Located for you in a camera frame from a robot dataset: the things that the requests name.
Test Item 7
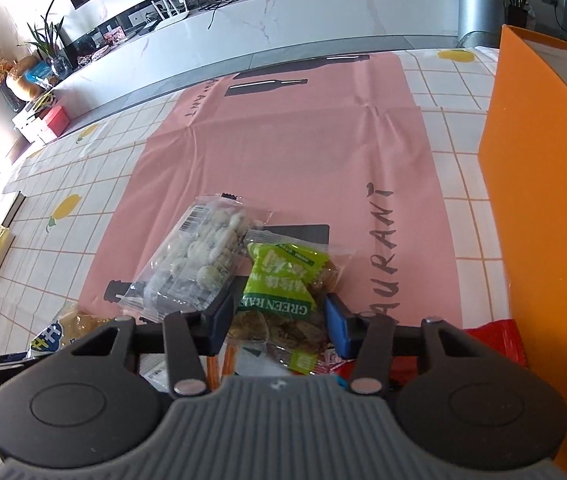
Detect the green snack packet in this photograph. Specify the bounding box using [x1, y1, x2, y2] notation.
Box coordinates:
[226, 227, 359, 376]

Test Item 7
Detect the cracker packet with blue print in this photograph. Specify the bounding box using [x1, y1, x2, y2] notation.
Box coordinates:
[28, 302, 114, 358]

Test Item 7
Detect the red plastic packet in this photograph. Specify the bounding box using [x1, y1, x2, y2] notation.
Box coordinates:
[463, 319, 528, 368]

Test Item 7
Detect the clear packet of white candies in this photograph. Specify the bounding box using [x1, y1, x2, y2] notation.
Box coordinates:
[116, 192, 277, 323]

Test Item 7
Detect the orange cardboard box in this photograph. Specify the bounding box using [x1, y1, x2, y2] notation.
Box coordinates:
[478, 25, 567, 461]

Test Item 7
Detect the silver trash bin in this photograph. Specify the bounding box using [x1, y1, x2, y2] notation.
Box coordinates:
[456, 0, 509, 48]

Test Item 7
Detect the white router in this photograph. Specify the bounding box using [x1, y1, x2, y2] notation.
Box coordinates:
[151, 0, 189, 23]

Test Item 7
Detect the green plant in glass vase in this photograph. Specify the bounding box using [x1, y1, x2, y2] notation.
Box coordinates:
[18, 0, 74, 81]

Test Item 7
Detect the white storage box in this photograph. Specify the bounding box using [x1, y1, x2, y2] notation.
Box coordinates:
[12, 95, 54, 143]

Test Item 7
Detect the orange round vase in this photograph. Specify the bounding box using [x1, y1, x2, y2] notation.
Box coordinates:
[6, 55, 44, 101]

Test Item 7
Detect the wooden framed board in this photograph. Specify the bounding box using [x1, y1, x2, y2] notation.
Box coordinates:
[1, 191, 27, 228]

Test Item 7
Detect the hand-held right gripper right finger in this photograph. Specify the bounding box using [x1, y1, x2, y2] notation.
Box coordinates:
[324, 292, 489, 396]

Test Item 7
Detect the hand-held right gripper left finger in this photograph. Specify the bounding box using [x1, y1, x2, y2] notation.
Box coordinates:
[71, 292, 238, 398]

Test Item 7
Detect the white marble cabinet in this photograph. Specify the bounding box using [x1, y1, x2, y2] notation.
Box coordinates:
[14, 0, 464, 141]

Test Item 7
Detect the red storage box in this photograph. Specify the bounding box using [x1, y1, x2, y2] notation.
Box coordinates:
[36, 105, 72, 136]

